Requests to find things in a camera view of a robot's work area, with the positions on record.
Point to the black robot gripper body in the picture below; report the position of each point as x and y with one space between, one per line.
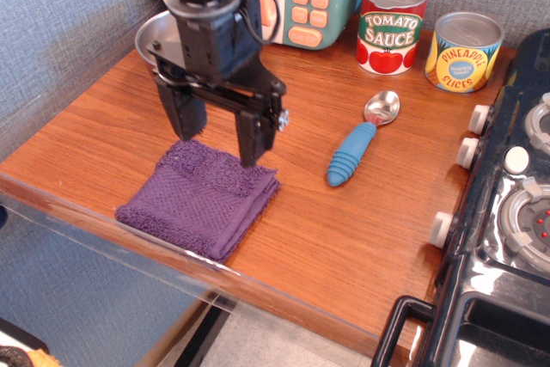
221 44

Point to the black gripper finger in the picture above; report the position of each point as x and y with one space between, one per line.
186 112
256 134

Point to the violet cloth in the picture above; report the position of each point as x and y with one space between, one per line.
200 199

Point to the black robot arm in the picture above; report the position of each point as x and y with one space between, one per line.
216 60

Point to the steel bowl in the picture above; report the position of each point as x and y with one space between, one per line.
159 34

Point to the tomato sauce can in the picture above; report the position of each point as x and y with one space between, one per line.
388 35

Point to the white stove knob lower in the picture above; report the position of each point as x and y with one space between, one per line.
440 228

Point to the white stove knob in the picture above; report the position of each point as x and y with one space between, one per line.
440 228
478 119
466 152

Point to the white stove knob middle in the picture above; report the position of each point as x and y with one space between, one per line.
466 152

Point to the white stove knob upper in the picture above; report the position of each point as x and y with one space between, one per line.
478 119

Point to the pineapple slices can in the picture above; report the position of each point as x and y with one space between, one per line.
464 49

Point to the black toy stove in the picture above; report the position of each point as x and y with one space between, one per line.
492 285

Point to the yellow object at corner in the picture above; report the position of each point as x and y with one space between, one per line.
39 358

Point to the blue handled metal spoon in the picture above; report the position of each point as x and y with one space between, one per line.
380 110

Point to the black oven door handle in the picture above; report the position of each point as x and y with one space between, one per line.
405 308

